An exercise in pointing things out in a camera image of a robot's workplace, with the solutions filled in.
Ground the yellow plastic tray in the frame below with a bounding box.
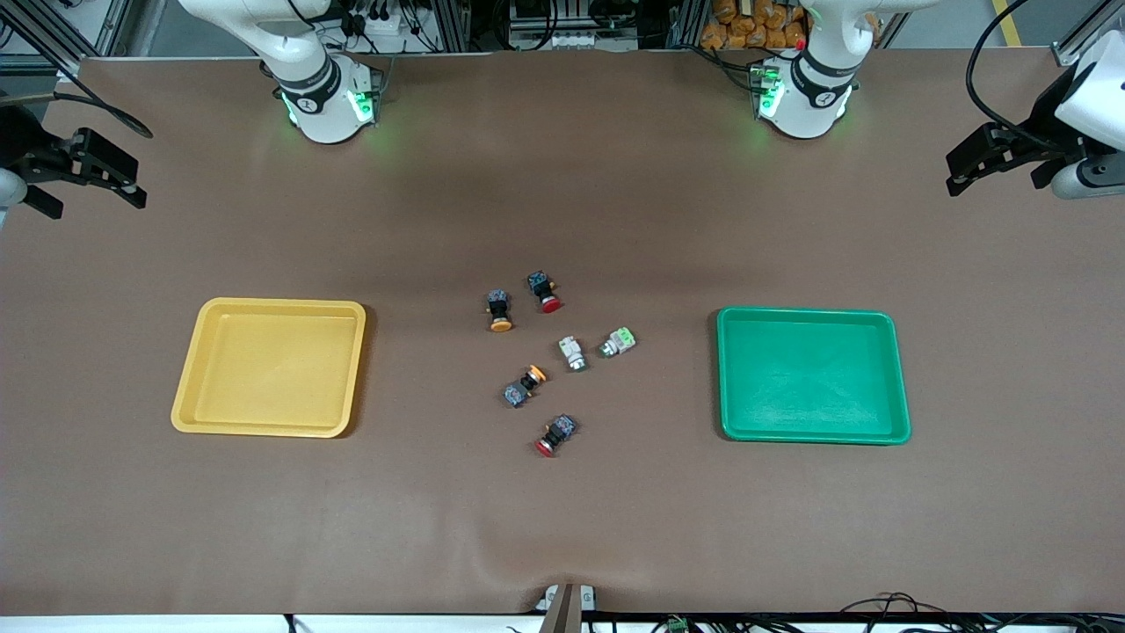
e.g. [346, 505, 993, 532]
[171, 297, 367, 439]

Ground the green plastic tray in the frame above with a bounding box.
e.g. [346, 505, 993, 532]
[715, 306, 912, 446]

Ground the orange items pile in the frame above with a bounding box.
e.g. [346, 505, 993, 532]
[700, 0, 808, 51]

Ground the white power strip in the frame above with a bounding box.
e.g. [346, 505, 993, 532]
[508, 29, 639, 52]

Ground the red push button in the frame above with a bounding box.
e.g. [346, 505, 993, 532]
[527, 271, 563, 315]
[534, 414, 578, 458]

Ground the brown table mat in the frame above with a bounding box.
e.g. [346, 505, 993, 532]
[0, 48, 1125, 616]

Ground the aluminium frame profile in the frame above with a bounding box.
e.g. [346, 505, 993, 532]
[0, 0, 93, 80]
[1055, 0, 1125, 67]

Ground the black cable bundle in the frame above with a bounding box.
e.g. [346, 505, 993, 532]
[826, 592, 1125, 633]

